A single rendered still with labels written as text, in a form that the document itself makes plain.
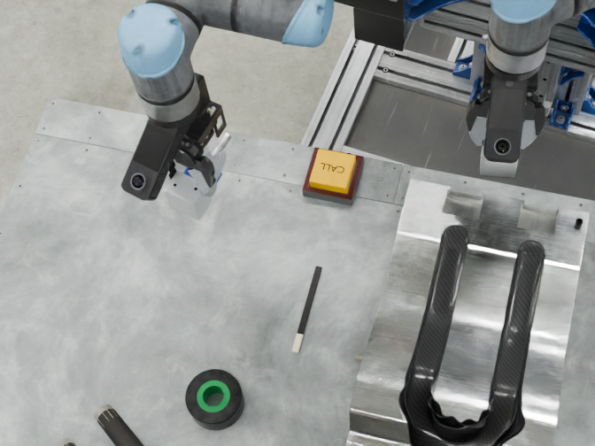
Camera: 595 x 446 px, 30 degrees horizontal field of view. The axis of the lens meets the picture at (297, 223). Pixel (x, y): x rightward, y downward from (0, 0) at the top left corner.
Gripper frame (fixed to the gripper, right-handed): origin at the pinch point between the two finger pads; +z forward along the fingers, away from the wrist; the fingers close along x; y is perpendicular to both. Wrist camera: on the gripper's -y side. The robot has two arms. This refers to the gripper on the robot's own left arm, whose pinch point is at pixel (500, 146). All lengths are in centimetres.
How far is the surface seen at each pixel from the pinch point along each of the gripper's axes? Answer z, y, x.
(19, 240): 15, -14, 72
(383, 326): 5.5, -26.5, 14.2
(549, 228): 8.8, -8.1, -8.1
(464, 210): 8.8, -6.1, 4.2
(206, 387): 12, -36, 38
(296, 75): 95, 72, 46
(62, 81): 95, 66, 105
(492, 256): 6.4, -14.2, -0.1
